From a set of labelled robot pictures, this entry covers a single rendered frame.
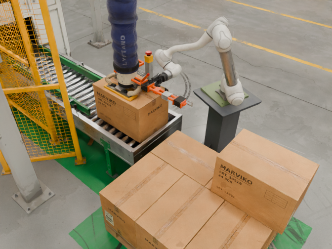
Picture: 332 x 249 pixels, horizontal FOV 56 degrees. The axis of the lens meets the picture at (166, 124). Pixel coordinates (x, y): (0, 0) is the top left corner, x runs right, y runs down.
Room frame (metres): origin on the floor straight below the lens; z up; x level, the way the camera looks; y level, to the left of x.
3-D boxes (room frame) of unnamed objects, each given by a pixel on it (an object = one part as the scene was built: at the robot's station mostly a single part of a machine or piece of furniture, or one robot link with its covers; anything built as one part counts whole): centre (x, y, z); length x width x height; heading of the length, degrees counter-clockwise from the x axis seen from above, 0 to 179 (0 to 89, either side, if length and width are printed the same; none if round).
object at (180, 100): (2.02, -0.10, 1.08); 0.08 x 0.07 x 0.05; 51
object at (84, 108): (2.95, 1.42, 0.60); 1.60 x 0.10 x 0.09; 50
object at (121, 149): (2.68, 1.18, 0.50); 2.31 x 0.05 x 0.19; 50
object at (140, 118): (2.42, 0.34, 0.75); 0.60 x 0.40 x 0.40; 51
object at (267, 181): (1.53, -0.73, 0.74); 0.60 x 0.40 x 0.40; 51
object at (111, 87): (2.33, 0.42, 0.97); 0.34 x 0.10 x 0.05; 51
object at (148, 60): (2.94, 0.20, 0.50); 0.07 x 0.07 x 1.00; 50
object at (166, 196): (1.53, -0.26, 0.34); 1.20 x 1.00 x 0.40; 50
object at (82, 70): (3.36, 1.08, 0.60); 1.60 x 0.10 x 0.09; 50
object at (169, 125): (2.18, 0.07, 0.58); 0.70 x 0.03 x 0.06; 140
